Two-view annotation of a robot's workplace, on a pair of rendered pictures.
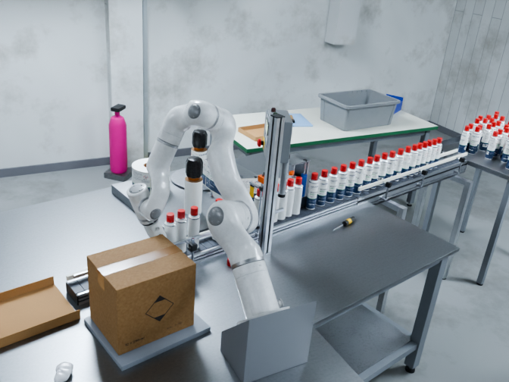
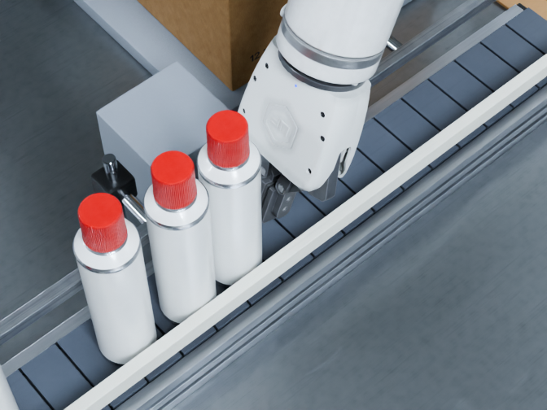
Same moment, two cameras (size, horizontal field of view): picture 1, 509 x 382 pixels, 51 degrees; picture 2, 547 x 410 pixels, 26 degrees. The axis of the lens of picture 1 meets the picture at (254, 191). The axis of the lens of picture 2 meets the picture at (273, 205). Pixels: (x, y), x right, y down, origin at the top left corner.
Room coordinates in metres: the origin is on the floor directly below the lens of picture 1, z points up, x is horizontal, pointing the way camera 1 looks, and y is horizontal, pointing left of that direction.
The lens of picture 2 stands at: (2.56, 0.39, 1.80)
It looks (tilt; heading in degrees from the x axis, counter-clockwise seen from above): 56 degrees down; 181
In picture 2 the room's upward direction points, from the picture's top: straight up
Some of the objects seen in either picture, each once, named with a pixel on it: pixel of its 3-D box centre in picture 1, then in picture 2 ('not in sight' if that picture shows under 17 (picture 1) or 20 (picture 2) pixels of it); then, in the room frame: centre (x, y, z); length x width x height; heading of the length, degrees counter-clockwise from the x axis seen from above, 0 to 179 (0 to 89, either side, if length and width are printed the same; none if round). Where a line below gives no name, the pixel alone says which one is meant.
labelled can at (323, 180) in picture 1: (322, 187); not in sight; (2.63, -0.36, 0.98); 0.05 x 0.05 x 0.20
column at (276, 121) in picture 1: (270, 187); not in sight; (2.17, -0.07, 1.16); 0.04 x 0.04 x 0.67; 42
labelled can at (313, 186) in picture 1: (312, 190); not in sight; (2.58, -0.31, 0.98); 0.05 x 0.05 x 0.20
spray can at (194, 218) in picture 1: (193, 227); (115, 281); (2.08, 0.25, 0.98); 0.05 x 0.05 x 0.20
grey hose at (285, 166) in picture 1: (283, 176); not in sight; (2.28, -0.13, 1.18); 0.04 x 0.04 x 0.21
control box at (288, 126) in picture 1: (276, 136); not in sight; (2.26, -0.08, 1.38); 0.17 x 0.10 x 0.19; 7
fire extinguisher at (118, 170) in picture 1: (118, 142); not in sight; (4.66, 1.30, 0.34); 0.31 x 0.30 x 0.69; 31
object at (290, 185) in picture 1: (288, 197); not in sight; (2.47, -0.18, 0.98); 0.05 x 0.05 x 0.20
